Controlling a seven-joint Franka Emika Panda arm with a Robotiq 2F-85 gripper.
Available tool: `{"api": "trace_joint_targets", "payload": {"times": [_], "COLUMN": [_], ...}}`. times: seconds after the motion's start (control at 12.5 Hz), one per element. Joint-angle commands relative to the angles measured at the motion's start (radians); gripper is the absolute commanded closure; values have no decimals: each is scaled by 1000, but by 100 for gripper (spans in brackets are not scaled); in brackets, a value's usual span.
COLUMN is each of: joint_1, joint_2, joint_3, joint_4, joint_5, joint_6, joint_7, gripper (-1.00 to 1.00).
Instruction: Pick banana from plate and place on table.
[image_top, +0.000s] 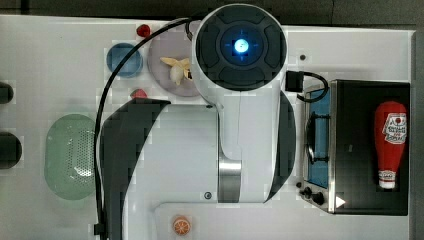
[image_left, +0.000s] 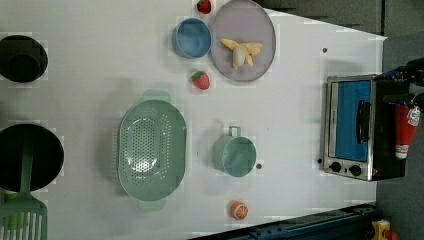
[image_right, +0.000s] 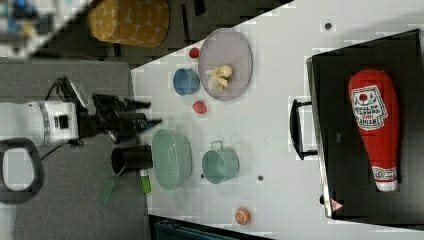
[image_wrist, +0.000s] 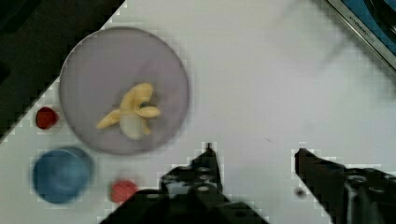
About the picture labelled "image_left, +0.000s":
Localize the yellow toy bottle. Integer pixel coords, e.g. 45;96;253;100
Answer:
371;220;399;240

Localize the silver toaster oven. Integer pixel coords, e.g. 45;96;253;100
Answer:
322;75;409;181

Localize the plush orange half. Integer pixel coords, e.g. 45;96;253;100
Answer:
230;201;249;220

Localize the round lavender plate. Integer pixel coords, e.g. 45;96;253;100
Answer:
211;0;276;81

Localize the green slotted spatula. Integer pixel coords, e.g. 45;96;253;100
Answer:
1;132;48;240

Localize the yellow plush peeled banana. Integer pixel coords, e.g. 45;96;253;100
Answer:
221;38;262;70

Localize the green oval colander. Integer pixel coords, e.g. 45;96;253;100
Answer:
117;89;187;211

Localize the red plush ketchup bottle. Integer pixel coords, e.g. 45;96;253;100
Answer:
395;106;421;159

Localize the red plush strawberry near plate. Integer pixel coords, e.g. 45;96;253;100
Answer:
191;71;210;90

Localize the blue plastic bowl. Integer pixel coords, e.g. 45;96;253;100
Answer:
172;18;212;59

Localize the green cup with handle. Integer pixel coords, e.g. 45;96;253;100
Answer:
212;126;257;177

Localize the red plush strawberry at edge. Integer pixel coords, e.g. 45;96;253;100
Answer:
197;0;212;14

